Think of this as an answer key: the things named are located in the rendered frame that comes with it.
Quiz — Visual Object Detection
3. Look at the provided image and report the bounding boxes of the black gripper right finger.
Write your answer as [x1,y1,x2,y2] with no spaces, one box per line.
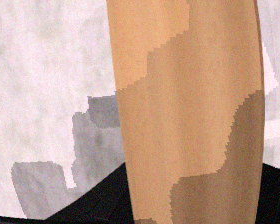
[254,163,280,224]

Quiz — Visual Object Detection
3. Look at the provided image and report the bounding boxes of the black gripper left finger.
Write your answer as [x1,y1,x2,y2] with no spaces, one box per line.
[0,161,135,224]

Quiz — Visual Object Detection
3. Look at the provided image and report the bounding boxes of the light brown wooden board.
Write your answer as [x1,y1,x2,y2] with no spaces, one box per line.
[107,0,265,224]

